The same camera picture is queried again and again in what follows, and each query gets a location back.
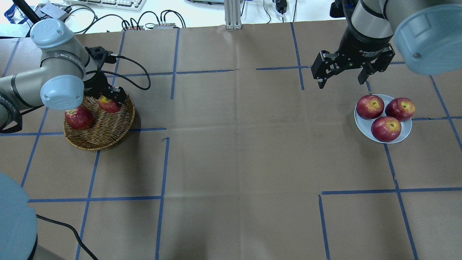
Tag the yellow-red apple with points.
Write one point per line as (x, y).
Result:
(108, 105)

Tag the white keyboard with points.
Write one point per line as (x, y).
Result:
(134, 5)

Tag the brown wicker basket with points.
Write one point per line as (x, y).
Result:
(107, 129)

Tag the aluminium frame post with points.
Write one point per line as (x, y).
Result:
(232, 14)

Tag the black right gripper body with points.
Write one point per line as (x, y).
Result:
(364, 47)

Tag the red apple on plate side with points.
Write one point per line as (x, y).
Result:
(401, 109)

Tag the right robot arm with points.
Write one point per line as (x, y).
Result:
(427, 34)

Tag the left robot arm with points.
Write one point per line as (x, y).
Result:
(68, 72)

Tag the red apple on plate front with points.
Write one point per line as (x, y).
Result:
(386, 129)

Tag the red apple on plate back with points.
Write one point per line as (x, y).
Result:
(370, 107)

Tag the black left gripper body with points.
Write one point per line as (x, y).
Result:
(96, 82)

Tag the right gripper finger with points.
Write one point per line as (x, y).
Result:
(326, 65)
(380, 64)

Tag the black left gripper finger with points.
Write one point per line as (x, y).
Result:
(117, 95)

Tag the dark red apple in basket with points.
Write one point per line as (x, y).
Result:
(79, 118)

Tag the light blue plate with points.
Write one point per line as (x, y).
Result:
(365, 125)

